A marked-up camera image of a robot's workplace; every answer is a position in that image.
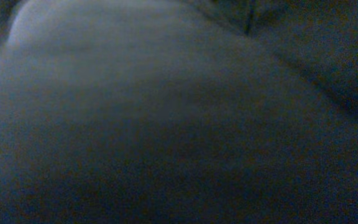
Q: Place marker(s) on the grey shorts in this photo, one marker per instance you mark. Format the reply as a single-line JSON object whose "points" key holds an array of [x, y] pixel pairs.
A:
{"points": [[180, 112]]}

